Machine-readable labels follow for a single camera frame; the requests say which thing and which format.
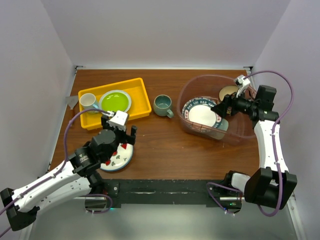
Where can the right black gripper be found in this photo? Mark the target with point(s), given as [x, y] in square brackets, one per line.
[220, 109]

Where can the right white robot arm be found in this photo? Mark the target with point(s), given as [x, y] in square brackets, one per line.
[272, 184]

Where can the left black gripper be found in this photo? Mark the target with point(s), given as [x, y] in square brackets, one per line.
[128, 138]

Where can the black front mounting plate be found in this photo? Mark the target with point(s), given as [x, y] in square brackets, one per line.
[167, 192]

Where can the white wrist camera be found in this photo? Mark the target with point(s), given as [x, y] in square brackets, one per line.
[242, 83]
[119, 120]

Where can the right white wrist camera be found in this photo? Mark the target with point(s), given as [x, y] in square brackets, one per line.
[242, 83]

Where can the metal scraper wooden handle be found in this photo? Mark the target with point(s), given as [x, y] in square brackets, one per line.
[72, 101]

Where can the white light-blue mug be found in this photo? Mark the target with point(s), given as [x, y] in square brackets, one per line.
[89, 101]

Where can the yellow plastic tray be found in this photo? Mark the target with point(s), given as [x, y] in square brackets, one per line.
[140, 104]

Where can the light-blue scalloped plate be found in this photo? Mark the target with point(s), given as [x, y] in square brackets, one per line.
[121, 91]

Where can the light-teal divided rectangular dish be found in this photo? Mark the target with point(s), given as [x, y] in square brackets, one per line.
[218, 133]

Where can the brown floral cream-inside bowl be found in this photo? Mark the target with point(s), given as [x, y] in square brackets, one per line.
[227, 90]

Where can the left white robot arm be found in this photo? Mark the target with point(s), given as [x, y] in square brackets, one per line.
[76, 176]

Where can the teal speckled ceramic mug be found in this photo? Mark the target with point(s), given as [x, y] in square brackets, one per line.
[162, 106]

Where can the light-blue bottom plate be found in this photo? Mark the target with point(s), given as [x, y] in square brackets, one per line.
[213, 121]

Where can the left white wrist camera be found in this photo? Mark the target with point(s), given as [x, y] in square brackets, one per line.
[119, 120]

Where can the clear pink plastic bin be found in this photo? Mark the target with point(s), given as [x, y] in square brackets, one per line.
[240, 128]

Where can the white watermelon plate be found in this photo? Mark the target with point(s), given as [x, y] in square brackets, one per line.
[119, 159]

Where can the green plate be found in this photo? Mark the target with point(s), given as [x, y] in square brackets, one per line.
[115, 101]

